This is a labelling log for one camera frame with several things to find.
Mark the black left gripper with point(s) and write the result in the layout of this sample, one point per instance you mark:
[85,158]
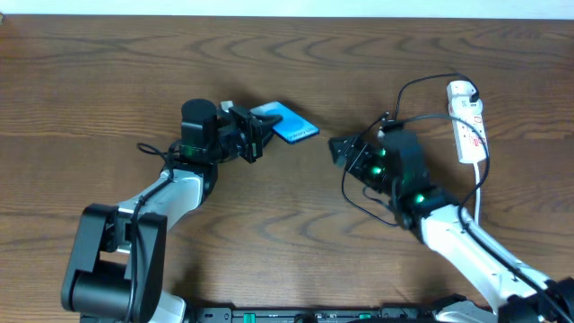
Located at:
[249,135]

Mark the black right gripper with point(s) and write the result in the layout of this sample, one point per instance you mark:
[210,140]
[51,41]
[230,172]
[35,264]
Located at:
[351,156]

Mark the blue Galaxy smartphone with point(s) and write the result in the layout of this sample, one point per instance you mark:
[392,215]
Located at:
[293,128]

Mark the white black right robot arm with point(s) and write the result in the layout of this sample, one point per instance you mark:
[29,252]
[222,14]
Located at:
[396,167]

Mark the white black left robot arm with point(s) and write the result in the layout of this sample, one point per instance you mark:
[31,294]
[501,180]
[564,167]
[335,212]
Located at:
[115,271]

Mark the white USB charger adapter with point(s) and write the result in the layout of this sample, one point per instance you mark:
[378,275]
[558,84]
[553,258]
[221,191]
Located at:
[462,107]

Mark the white power strip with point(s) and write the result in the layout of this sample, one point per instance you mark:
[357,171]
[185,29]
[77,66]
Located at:
[469,133]

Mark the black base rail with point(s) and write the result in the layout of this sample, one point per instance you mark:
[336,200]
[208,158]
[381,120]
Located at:
[274,315]

